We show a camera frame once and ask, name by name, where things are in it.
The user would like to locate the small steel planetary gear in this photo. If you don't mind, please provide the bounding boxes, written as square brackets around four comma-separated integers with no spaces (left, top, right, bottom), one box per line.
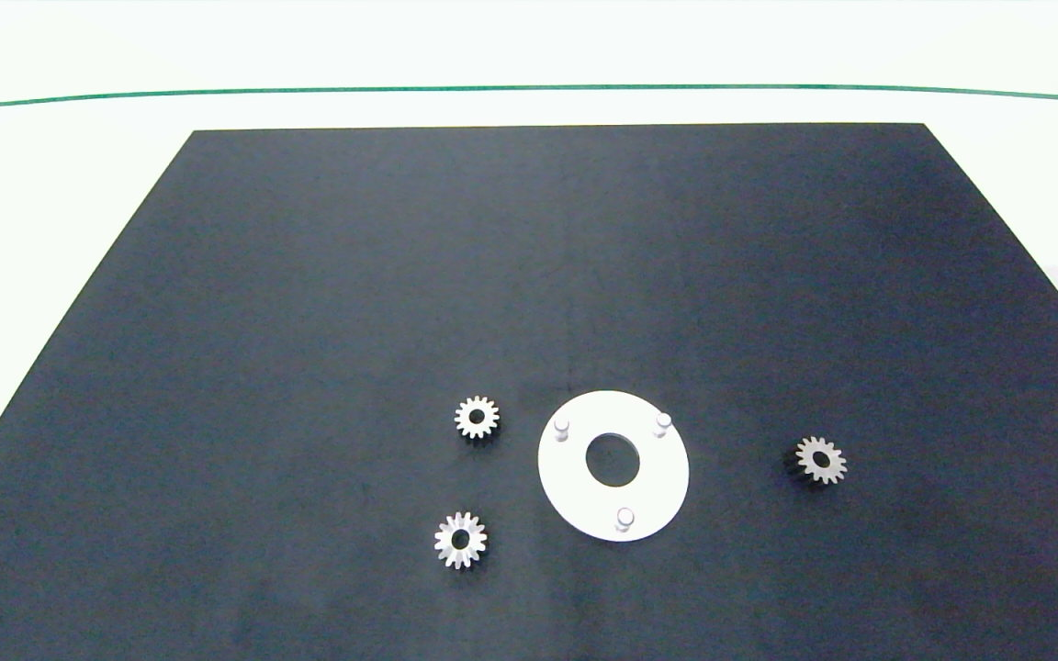
[433,511,490,571]
[454,396,501,441]
[794,435,849,487]

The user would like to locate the round white carrier plate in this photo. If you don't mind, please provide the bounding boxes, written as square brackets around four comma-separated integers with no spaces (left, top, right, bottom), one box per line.
[537,390,691,543]

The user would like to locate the dark rectangular table mat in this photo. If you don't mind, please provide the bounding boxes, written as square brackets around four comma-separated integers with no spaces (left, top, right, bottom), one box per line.
[0,122,1058,661]

